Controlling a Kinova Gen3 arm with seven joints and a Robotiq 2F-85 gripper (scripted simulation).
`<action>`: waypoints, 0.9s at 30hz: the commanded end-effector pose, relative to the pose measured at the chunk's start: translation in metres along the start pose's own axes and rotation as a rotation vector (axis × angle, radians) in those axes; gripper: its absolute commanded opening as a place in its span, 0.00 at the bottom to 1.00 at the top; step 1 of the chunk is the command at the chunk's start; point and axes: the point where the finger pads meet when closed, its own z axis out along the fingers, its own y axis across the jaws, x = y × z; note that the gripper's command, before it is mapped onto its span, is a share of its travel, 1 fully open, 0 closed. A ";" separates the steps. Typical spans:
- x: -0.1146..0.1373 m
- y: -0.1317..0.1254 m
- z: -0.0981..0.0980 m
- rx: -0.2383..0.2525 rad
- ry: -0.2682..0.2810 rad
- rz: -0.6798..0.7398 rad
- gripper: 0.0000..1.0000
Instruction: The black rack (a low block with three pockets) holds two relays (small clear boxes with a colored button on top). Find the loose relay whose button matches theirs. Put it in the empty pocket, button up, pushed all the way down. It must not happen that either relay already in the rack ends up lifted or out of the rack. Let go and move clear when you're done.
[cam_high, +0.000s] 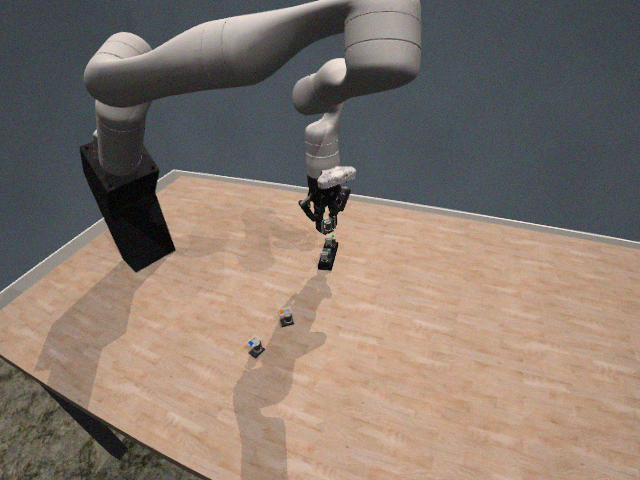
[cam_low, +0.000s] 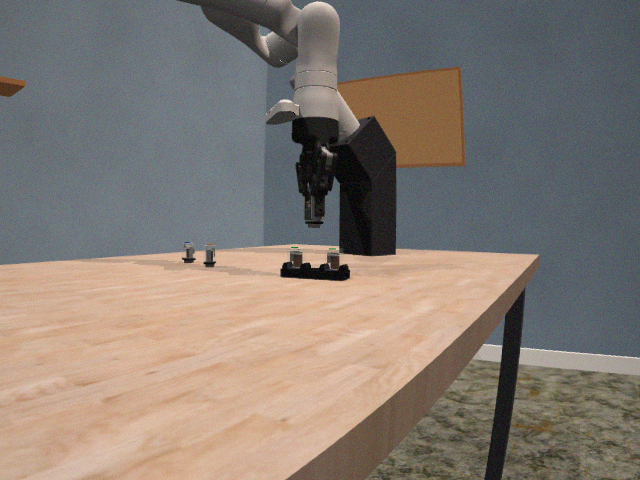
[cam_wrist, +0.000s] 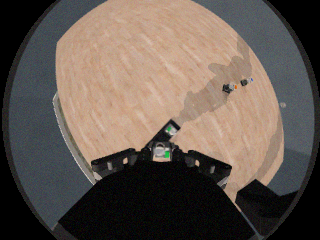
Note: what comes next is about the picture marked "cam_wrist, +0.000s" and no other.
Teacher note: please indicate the black rack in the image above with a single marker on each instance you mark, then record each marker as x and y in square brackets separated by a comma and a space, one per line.
[162, 135]

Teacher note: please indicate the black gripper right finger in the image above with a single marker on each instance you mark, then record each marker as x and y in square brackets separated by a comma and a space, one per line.
[217, 170]

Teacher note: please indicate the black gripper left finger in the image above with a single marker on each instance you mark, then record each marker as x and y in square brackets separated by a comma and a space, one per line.
[112, 163]

